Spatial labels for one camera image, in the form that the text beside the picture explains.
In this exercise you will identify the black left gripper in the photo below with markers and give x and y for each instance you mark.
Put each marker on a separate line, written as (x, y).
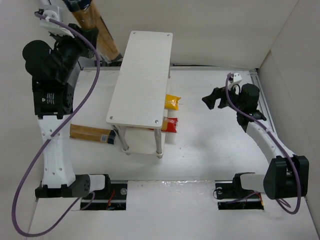
(85, 36)

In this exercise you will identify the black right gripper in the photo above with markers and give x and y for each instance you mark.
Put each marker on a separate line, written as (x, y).
(223, 98)

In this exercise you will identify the yellow spaghetti bag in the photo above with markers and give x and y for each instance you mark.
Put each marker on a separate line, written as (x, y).
(171, 102)

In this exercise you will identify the red spaghetti bag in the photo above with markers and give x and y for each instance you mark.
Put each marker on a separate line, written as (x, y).
(169, 124)

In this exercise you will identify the blue-ended spaghetti box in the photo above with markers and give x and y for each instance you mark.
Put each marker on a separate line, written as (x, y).
(92, 134)

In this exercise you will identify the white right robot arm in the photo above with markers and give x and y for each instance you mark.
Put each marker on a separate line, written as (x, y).
(287, 175)

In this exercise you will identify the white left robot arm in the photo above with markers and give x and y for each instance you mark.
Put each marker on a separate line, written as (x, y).
(53, 95)

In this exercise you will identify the white two-tier shelf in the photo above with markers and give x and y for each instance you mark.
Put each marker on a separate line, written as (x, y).
(137, 107)

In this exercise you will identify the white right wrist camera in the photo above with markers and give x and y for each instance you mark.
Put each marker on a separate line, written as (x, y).
(234, 79)

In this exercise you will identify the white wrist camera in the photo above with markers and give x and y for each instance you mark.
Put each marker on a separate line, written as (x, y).
(234, 79)
(51, 18)

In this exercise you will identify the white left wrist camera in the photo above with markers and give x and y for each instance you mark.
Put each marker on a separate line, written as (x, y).
(51, 18)

